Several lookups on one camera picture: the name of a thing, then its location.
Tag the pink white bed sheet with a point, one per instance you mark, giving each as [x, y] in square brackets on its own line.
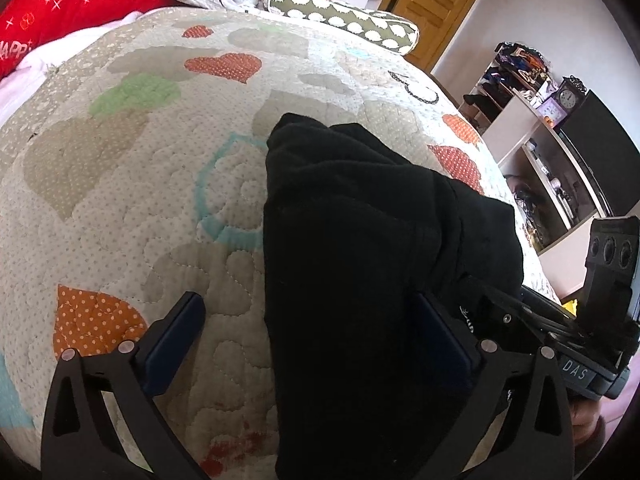
[38, 65]

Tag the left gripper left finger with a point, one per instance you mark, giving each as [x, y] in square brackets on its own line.
[101, 421]

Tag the black television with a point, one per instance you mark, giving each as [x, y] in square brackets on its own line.
[607, 152]

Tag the black pants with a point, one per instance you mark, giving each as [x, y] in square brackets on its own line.
[355, 238]

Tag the heart pattern quilt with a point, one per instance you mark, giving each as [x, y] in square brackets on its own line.
[136, 172]

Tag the red long pillow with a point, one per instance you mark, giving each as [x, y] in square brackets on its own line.
[29, 24]

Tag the green white patterned bolster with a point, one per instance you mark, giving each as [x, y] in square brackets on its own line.
[387, 30]

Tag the right hand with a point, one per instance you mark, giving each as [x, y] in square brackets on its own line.
[587, 423]

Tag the small table clock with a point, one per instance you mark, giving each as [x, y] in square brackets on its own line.
[571, 93]

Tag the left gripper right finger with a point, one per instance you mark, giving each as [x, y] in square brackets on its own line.
[515, 423]

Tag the white shelf unit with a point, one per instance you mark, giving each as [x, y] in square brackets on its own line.
[512, 105]

